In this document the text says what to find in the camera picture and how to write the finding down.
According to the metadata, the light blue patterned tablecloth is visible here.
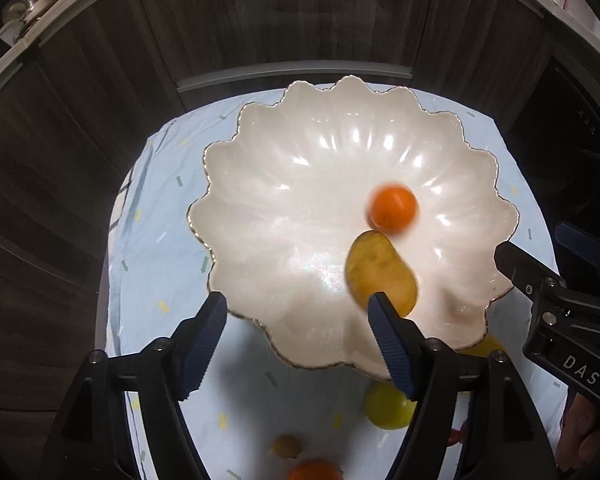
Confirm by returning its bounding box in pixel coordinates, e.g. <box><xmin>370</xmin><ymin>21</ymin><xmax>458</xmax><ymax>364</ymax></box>
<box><xmin>105</xmin><ymin>80</ymin><xmax>571</xmax><ymax>480</ymax></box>

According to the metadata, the dark wood kitchen cabinet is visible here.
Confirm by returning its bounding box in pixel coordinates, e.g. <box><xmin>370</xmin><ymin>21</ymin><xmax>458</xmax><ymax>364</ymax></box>
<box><xmin>0</xmin><ymin>0</ymin><xmax>561</xmax><ymax>411</ymax></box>

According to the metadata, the yellow lemon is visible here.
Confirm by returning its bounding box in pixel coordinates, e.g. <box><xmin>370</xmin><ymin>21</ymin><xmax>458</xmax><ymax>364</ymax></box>
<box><xmin>460</xmin><ymin>334</ymin><xmax>508</xmax><ymax>358</ymax></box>

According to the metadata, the small brown fruit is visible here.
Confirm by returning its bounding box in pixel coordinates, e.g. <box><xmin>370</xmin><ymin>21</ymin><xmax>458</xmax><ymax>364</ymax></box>
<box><xmin>271</xmin><ymin>434</ymin><xmax>303</xmax><ymax>460</ymax></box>

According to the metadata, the white scalloped bowl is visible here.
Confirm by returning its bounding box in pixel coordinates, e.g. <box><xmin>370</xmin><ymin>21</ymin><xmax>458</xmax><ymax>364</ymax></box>
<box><xmin>187</xmin><ymin>75</ymin><xmax>521</xmax><ymax>378</ymax></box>

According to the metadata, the person's right hand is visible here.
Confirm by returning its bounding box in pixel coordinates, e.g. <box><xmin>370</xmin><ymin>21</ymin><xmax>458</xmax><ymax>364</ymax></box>
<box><xmin>555</xmin><ymin>390</ymin><xmax>600</xmax><ymax>472</ymax></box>

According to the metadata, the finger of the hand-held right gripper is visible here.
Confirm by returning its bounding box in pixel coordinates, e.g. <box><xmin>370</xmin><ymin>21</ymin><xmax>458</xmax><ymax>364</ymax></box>
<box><xmin>554</xmin><ymin>221</ymin><xmax>600</xmax><ymax>291</ymax></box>
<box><xmin>494</xmin><ymin>241</ymin><xmax>600</xmax><ymax>333</ymax></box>

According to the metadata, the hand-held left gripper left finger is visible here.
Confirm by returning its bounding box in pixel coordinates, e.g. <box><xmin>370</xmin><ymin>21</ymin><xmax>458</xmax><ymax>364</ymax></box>
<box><xmin>40</xmin><ymin>291</ymin><xmax>228</xmax><ymax>480</ymax></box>

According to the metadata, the green apple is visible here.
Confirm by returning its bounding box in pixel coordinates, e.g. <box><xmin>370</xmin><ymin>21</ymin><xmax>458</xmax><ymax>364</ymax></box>
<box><xmin>364</xmin><ymin>382</ymin><xmax>417</xmax><ymax>431</ymax></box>

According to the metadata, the white kitchen countertop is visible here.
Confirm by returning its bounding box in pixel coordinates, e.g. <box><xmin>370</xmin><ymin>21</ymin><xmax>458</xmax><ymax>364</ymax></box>
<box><xmin>0</xmin><ymin>0</ymin><xmax>600</xmax><ymax>106</ymax></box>

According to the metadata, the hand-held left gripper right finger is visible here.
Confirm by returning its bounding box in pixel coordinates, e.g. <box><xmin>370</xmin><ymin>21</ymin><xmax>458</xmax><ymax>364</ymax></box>
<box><xmin>367</xmin><ymin>291</ymin><xmax>561</xmax><ymax>480</ymax></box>

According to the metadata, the black built-in appliance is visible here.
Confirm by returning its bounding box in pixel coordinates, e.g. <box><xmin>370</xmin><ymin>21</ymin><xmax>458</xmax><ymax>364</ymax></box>
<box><xmin>510</xmin><ymin>55</ymin><xmax>600</xmax><ymax>241</ymax></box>

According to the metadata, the orange mandarin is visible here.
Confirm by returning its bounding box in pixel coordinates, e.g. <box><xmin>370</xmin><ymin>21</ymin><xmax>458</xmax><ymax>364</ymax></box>
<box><xmin>286</xmin><ymin>459</ymin><xmax>343</xmax><ymax>480</ymax></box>
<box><xmin>366</xmin><ymin>185</ymin><xmax>421</xmax><ymax>233</ymax></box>

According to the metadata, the yellow-brown mango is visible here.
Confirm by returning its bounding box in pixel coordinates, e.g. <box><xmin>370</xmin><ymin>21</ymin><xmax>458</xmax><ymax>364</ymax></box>
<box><xmin>345</xmin><ymin>230</ymin><xmax>418</xmax><ymax>317</ymax></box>

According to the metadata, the metal drawer handle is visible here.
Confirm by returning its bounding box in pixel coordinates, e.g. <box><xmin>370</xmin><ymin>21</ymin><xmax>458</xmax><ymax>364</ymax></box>
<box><xmin>176</xmin><ymin>66</ymin><xmax>415</xmax><ymax>95</ymax></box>

